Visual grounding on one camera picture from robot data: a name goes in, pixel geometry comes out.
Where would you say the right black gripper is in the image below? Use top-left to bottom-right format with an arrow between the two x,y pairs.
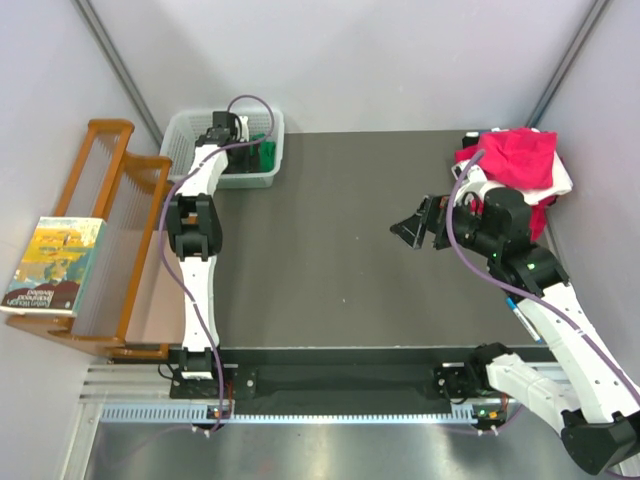
390,190 -> 501,258

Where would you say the green t shirt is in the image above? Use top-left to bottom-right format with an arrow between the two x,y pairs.
249,134 -> 276,173

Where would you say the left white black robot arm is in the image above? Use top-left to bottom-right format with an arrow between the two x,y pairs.
162,111 -> 249,397

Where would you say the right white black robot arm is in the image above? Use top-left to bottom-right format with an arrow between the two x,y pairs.
390,187 -> 639,475

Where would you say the white plastic basket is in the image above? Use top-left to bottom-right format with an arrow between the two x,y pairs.
159,107 -> 286,190

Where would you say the wooden rack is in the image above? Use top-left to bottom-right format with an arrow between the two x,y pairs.
2,119 -> 171,360

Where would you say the red bottom shirt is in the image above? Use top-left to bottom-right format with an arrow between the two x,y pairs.
476,152 -> 572,241

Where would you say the pink red folded shirt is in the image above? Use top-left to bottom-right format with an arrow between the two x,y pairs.
473,128 -> 558,190

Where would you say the white folded shirt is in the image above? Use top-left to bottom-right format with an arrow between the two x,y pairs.
452,149 -> 573,206

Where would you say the paperback book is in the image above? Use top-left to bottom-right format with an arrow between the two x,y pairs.
1,216 -> 106,317

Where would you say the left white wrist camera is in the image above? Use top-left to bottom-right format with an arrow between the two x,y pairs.
236,115 -> 250,143

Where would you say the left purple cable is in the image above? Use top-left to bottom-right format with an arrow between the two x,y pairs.
158,94 -> 276,435

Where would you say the purple cable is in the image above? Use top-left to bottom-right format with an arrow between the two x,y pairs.
158,94 -> 276,435
446,148 -> 640,479

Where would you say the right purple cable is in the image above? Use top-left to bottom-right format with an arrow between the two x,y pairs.
446,148 -> 640,479

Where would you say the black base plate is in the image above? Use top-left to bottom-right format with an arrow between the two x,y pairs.
168,343 -> 553,414

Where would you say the grey slotted cable duct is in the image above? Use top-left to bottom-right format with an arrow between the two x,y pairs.
101,404 -> 504,425

